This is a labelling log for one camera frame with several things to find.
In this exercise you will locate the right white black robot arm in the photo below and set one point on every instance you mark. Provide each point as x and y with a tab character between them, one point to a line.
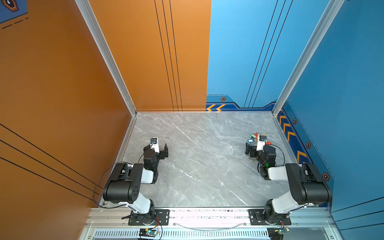
307	187

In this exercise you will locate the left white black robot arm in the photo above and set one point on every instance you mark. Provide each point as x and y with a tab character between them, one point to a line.
123	184

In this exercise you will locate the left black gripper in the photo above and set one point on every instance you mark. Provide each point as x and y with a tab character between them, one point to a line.
160	153

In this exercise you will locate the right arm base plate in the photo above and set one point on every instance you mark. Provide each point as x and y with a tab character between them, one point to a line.
260	217

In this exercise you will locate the left green circuit board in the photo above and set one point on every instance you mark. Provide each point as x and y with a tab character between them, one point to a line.
148	234

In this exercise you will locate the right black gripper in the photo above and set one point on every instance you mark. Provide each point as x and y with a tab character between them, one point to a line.
253	150

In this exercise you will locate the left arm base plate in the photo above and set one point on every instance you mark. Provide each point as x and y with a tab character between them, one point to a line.
158	216

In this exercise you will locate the right green circuit board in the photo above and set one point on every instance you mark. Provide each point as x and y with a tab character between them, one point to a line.
277	233

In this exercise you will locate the green circuit board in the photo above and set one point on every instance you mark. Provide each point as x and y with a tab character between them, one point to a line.
148	234
277	233

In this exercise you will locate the aluminium front rail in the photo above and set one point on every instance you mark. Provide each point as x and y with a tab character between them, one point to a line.
214	217

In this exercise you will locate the bunch of coloured keys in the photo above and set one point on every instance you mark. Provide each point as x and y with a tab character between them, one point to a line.
253	139

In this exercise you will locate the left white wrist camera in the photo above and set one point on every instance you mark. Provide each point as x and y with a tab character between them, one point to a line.
154	145

